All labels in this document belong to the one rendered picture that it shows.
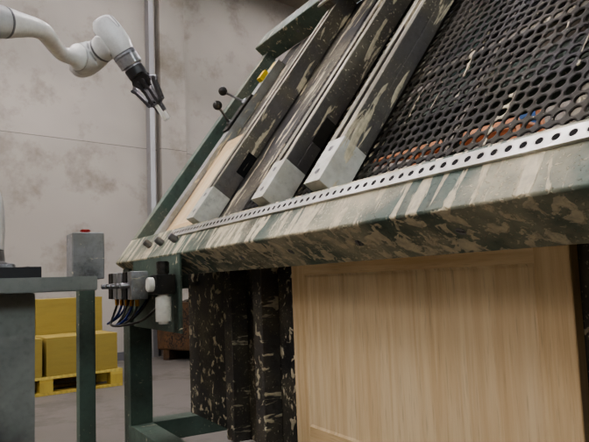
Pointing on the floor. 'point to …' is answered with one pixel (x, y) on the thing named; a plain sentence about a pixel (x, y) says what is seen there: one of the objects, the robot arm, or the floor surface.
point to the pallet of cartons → (58, 358)
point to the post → (85, 367)
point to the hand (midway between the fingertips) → (162, 111)
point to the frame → (238, 359)
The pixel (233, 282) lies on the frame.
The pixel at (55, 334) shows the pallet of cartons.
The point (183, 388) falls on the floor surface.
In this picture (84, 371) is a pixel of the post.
